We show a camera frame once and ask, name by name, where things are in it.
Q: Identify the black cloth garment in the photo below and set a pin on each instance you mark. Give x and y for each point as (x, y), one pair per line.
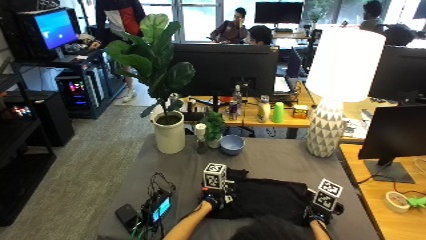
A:
(267, 200)

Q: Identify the white table lamp patterned base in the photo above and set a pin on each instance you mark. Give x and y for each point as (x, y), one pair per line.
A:
(344, 66)

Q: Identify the small device with lit screen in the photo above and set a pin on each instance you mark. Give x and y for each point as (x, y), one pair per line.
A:
(159, 207)

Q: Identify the small black box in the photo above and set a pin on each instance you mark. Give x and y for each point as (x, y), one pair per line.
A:
(127, 216)

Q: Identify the white candle on dark stand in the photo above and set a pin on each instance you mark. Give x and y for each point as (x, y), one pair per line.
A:
(202, 133)

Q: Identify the blue bowl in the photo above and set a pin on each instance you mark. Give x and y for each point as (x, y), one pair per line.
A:
(232, 145)

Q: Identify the computer tower with coloured lights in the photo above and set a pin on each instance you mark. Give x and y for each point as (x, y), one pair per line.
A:
(78, 91)

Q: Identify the clear bottle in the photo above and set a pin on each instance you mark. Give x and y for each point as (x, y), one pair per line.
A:
(237, 96)

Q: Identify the green plastic object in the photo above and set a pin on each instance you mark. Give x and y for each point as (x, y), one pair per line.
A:
(417, 201)

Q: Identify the pale yellow bottle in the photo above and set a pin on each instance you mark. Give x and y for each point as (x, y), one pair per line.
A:
(264, 109)

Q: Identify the monitor with blue screen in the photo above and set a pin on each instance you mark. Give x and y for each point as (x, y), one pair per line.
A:
(51, 31)

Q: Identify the person's left hand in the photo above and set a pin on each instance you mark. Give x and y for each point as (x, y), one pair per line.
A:
(216, 201)

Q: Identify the black cart desk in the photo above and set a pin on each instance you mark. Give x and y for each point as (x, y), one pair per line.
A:
(84, 66)

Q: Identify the small green potted plant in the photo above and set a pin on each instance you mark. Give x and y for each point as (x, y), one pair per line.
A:
(215, 128)

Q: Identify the person's right hand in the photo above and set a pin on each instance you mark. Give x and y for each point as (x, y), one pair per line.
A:
(320, 216)

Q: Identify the black shelf rack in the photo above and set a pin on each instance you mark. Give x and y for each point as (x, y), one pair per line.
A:
(20, 156)

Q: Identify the wide black monitor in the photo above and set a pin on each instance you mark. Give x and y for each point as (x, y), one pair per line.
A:
(224, 68)

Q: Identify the green plastic cup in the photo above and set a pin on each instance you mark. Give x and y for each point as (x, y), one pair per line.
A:
(279, 112)

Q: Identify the yellow box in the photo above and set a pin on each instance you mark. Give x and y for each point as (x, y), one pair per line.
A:
(300, 111)

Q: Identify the white marker cube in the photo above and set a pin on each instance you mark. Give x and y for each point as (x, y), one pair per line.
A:
(215, 176)
(328, 196)

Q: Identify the white tape roll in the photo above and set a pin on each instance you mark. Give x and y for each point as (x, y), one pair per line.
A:
(396, 202)

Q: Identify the dark bottle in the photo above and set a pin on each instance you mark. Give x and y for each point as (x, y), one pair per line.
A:
(232, 110)

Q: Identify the large-leaf green plant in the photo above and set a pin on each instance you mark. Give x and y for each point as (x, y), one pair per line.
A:
(154, 56)

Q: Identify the black monitor on square stand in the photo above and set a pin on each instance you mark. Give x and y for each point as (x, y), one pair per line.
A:
(397, 133)

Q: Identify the wooden desk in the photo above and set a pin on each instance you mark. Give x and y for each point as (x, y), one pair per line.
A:
(267, 120)
(391, 216)

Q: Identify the tall white plant pot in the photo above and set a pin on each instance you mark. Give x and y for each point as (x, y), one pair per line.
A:
(170, 136)

